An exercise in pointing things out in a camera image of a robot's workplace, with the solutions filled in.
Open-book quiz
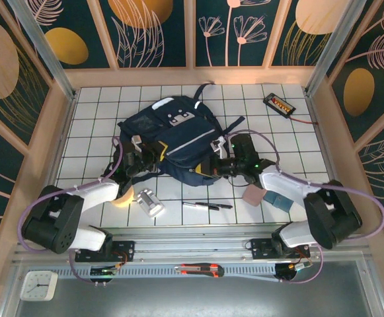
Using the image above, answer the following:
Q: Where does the navy blue backpack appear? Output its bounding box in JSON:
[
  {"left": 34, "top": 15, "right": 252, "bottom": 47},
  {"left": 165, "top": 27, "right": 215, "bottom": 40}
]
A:
[{"left": 100, "top": 82, "right": 247, "bottom": 188}]

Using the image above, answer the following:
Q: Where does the silver black pen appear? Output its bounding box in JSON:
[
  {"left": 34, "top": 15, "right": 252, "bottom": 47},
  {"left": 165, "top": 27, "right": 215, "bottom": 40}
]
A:
[{"left": 182, "top": 201, "right": 219, "bottom": 211}]

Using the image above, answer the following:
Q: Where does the black marker pen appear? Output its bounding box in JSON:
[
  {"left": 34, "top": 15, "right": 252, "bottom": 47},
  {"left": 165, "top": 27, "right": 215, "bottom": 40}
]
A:
[{"left": 195, "top": 201, "right": 234, "bottom": 209}]

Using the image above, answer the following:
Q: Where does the pink pencil case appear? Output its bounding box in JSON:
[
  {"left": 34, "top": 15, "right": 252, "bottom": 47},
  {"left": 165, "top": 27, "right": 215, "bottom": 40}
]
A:
[{"left": 243, "top": 184, "right": 267, "bottom": 208}]

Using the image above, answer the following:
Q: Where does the teal snap wallet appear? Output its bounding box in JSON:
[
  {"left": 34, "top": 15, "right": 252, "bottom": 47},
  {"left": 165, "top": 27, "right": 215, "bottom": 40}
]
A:
[{"left": 264, "top": 191, "right": 293, "bottom": 212}]

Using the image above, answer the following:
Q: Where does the round yellow sponge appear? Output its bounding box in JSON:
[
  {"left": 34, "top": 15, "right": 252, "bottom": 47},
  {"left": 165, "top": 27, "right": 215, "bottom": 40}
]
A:
[{"left": 110, "top": 186, "right": 136, "bottom": 209}]

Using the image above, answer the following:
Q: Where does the silver metal hinge block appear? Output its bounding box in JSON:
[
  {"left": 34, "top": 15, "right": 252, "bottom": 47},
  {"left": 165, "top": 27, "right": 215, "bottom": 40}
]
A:
[{"left": 135, "top": 187, "right": 165, "bottom": 219}]

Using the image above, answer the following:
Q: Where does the black charger board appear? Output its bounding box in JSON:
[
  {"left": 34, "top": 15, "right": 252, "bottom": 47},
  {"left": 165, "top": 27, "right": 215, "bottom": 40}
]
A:
[{"left": 263, "top": 92, "right": 297, "bottom": 119}]

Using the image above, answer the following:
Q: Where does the red black utility knife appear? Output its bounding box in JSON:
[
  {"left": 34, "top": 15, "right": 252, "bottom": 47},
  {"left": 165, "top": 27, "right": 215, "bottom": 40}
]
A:
[{"left": 174, "top": 263, "right": 225, "bottom": 278}]

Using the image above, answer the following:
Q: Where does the black controller board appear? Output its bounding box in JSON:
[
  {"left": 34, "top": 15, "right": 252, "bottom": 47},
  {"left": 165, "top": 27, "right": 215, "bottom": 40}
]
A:
[
  {"left": 90, "top": 266, "right": 117, "bottom": 279},
  {"left": 275, "top": 263, "right": 313, "bottom": 282}
]

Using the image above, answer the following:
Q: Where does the white square clock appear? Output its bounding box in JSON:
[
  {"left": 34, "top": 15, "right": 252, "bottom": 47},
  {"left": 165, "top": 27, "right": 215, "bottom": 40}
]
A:
[{"left": 20, "top": 270, "right": 59, "bottom": 301}]

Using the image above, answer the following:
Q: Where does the thin red wire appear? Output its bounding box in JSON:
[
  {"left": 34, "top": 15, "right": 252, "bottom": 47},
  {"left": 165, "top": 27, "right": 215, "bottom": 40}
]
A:
[{"left": 289, "top": 115, "right": 321, "bottom": 126}]

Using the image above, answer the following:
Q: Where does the aluminium front rail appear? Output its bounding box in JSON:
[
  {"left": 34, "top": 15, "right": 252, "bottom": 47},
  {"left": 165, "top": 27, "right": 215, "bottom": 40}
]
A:
[{"left": 11, "top": 226, "right": 369, "bottom": 265}]

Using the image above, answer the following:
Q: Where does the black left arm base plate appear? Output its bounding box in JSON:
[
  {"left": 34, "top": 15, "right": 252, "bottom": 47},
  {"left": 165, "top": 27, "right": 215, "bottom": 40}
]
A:
[{"left": 75, "top": 240, "right": 136, "bottom": 264}]

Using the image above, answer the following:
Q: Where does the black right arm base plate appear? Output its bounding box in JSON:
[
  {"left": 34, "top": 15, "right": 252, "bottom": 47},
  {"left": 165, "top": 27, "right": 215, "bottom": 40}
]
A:
[{"left": 250, "top": 237, "right": 311, "bottom": 262}]

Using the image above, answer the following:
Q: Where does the grey slotted cable duct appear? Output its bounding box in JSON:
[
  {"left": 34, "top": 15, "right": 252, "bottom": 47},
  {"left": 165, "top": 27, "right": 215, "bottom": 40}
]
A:
[{"left": 51, "top": 264, "right": 278, "bottom": 282}]

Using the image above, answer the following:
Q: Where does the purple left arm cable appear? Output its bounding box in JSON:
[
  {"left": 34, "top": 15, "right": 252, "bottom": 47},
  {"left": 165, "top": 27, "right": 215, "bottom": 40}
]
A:
[{"left": 18, "top": 137, "right": 126, "bottom": 285}]

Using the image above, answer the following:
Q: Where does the aluminium corner post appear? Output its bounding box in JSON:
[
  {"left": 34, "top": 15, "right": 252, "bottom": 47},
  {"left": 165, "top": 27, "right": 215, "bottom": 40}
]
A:
[
  {"left": 6, "top": 0, "right": 79, "bottom": 102},
  {"left": 305, "top": 0, "right": 368, "bottom": 96}
]

